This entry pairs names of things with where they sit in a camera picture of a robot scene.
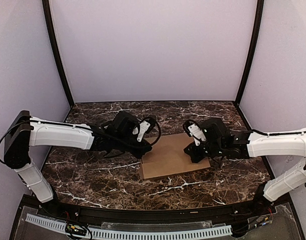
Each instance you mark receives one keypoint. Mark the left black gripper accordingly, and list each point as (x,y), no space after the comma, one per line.
(139,145)

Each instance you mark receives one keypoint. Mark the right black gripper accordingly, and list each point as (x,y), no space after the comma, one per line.
(196,149)

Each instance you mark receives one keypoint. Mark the brown cardboard box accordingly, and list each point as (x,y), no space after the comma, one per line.
(167,158)

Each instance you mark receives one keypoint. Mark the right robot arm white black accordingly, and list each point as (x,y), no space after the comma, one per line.
(213,139)

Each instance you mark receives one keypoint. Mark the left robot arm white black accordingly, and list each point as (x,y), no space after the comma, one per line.
(124,134)

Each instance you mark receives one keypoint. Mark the right small circuit board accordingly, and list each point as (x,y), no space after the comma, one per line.
(261,222)

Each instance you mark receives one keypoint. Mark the small circuit board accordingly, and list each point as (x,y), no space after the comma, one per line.
(261,222)
(75,230)

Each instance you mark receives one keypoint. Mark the left small circuit board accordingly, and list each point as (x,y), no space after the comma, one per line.
(75,230)

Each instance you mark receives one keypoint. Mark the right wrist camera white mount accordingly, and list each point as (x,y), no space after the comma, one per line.
(192,129)

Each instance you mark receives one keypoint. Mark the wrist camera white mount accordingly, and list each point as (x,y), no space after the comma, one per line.
(192,129)
(144,126)

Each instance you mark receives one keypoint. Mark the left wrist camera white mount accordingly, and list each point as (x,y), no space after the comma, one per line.
(144,126)

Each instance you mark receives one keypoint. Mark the black front frame rail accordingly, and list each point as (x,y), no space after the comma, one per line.
(227,214)

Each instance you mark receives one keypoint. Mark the white slotted cable duct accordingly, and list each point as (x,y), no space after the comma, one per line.
(116,231)

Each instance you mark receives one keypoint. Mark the right black frame post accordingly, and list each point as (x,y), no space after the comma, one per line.
(251,51)

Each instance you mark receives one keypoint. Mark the black frame post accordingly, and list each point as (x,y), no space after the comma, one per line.
(251,51)
(56,52)

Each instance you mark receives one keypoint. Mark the left black frame post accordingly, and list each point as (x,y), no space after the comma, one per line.
(56,52)

